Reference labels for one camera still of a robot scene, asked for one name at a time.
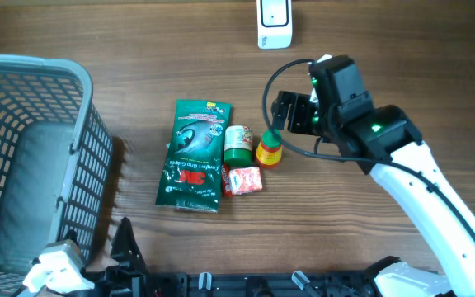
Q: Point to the red stick sachet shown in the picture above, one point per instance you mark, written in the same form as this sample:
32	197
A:
226	186

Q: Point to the green 3M gloves package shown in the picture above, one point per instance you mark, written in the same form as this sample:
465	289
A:
191	175

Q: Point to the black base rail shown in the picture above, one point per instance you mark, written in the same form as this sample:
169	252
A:
329	284

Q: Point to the small red white snack packet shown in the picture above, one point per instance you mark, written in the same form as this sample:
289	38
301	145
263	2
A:
245	180

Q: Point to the red yellow sauce bottle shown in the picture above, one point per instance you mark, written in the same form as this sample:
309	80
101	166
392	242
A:
269	150

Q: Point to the green cap white jar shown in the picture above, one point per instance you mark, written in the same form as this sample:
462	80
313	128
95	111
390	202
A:
238	143

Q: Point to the white barcode scanner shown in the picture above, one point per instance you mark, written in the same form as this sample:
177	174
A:
274	24

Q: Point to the grey plastic shopping basket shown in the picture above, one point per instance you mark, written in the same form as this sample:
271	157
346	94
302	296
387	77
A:
55	155

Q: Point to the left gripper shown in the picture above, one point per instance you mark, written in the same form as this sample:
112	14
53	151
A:
121	280

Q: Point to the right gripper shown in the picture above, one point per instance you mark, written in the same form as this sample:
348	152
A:
297	102

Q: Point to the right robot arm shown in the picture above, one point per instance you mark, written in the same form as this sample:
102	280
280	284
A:
387	146

